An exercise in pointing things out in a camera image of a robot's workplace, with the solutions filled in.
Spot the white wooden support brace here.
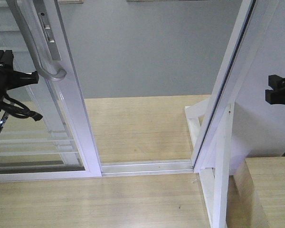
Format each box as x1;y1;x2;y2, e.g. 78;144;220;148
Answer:
184;98;234;228

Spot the white door frame post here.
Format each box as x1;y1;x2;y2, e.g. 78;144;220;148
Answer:
191;0;279;173

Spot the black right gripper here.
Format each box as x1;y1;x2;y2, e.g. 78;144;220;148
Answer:
265;75;285;105

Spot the black cable bundle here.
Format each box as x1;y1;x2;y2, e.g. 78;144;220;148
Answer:
0;91;44;122

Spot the light wooden box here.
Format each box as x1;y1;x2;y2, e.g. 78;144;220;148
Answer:
234;157;285;228

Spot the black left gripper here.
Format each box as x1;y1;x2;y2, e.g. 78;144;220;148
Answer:
0;50;39;109

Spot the grey metal door handle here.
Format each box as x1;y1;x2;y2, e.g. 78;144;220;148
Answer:
7;0;67;81

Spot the white framed sliding glass door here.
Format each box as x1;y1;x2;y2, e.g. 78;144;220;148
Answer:
0;0;103;183

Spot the aluminium door floor track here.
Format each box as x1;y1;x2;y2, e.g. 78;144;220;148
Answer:
102;159;193;177

